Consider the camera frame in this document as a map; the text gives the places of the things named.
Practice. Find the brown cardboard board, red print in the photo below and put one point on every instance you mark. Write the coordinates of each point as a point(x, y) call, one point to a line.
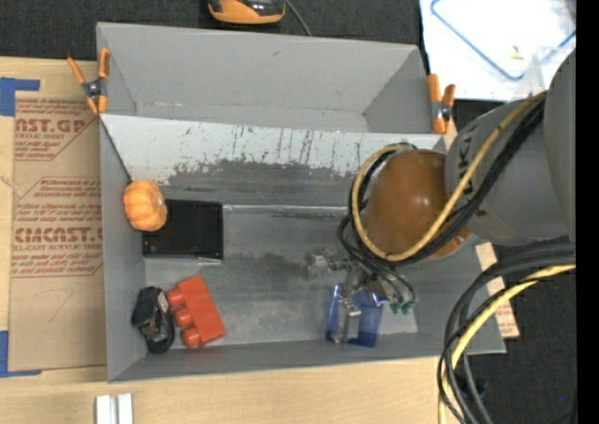
point(56, 207)

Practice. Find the black flat box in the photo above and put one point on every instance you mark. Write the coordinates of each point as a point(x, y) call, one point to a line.
point(185, 230)

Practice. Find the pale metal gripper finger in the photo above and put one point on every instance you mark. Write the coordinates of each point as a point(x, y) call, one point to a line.
point(352, 323)
point(322, 263)

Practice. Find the red toy building brick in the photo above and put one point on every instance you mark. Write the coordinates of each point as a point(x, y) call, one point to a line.
point(201, 312)

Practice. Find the black small hand tool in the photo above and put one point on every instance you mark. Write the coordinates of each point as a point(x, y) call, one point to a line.
point(149, 312)

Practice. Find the grey metal bin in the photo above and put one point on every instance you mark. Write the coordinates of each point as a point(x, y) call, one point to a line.
point(281, 282)

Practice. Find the orange toy pumpkin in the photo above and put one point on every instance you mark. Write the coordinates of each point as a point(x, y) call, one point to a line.
point(145, 206)

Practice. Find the blue clear plastic box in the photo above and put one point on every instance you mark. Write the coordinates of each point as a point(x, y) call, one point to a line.
point(369, 326)

